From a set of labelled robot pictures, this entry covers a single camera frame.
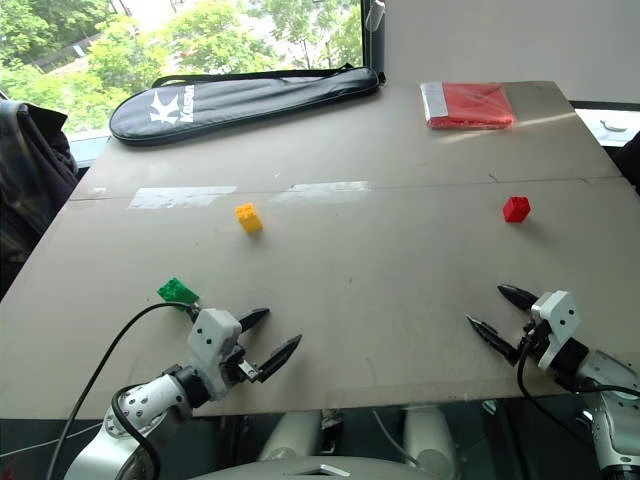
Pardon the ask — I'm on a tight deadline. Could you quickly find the white robot leg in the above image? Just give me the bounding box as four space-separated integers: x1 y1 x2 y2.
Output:
401 405 460 477
257 408 322 463

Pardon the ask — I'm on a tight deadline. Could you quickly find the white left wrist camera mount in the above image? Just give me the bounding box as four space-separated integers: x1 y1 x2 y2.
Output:
186 307 243 402

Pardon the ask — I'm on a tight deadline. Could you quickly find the red packet in clear plastic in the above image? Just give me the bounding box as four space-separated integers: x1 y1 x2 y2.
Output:
419 80 518 132

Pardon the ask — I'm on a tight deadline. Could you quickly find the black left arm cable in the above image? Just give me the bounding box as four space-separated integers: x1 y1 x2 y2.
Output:
45 301 202 480

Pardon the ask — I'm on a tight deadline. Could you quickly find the black racket bag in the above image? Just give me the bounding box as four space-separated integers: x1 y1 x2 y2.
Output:
108 63 387 148

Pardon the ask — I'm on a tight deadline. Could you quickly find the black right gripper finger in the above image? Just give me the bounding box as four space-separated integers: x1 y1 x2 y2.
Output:
465 314 525 367
496 284 540 314

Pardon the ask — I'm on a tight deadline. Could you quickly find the dark jacket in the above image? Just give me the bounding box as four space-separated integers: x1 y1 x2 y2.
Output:
0 98 81 302

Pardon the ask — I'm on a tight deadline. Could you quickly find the dark rounded object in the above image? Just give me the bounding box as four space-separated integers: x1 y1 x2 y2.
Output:
611 130 640 194

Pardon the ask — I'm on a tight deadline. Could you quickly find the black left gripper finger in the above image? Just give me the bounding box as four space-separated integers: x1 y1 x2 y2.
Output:
255 334 304 385
236 307 272 332

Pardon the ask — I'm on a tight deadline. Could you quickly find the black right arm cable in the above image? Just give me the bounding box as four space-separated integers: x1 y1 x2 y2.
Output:
516 325 640 401

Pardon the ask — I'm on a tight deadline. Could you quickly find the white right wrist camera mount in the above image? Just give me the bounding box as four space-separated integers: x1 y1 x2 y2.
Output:
529 290 584 372

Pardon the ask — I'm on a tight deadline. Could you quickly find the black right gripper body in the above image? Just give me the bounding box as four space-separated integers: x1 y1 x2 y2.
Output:
519 319 552 369

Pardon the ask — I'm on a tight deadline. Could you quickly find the yellow toy brick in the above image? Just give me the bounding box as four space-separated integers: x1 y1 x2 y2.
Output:
234 201 265 235

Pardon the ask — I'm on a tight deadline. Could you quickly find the green toy brick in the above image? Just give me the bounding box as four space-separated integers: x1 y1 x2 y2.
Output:
156 277 201 313

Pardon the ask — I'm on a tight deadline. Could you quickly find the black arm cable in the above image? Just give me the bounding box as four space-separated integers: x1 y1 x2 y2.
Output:
45 301 202 480
516 325 640 401

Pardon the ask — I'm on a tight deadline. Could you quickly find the red toy brick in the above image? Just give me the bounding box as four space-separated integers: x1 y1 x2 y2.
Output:
502 195 532 224

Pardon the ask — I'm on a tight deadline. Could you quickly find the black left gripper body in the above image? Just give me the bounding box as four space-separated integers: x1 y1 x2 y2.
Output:
221 343 265 389

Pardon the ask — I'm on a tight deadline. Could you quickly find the grey window handle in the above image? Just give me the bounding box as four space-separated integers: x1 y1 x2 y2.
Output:
364 0 387 29

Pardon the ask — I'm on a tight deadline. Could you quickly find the clear tape patch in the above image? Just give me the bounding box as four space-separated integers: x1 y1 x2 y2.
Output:
271 180 373 204
128 185 239 210

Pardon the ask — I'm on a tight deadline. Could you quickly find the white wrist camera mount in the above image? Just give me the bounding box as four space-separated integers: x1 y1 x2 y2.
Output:
529 290 584 372
186 307 243 402

